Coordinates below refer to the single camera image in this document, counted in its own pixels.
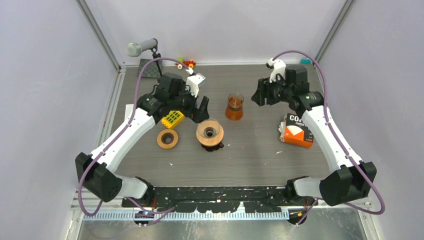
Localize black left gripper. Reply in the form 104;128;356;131
169;82;209;123

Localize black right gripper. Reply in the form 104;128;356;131
251;74;292;107

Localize clear glass dripper cone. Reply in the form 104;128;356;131
196;118;222;139

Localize large wooden ring holder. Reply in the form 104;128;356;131
196;126;224;146

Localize dark brown dripper cup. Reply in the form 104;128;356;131
201;142;224;152

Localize orange coffee filter box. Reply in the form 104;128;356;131
278;113;314;149

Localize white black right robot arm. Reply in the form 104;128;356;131
251;65;377;206

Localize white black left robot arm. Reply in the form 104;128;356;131
75;73;209;207

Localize yellow green toy brick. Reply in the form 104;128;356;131
161;110;185;130

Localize amber glass carafe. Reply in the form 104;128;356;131
225;92;244;121

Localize toy brick car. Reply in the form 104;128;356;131
175;58;196;70

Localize teal block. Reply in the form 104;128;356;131
300;58;311;64

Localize white paper sheet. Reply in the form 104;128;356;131
124;104;134;120

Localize grey microphone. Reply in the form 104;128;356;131
125;38;158;58

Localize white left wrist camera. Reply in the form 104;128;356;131
185;67;206;98

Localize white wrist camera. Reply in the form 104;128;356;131
266;58;287;83
185;67;206;98

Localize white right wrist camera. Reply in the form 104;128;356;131
266;58;287;83

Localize small wooden ring holder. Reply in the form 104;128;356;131
156;129;179;150

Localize grey studded base plate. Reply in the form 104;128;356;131
136;58;163;79

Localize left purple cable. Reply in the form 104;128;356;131
77;57;195;218

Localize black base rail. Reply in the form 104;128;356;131
120;185;319;215

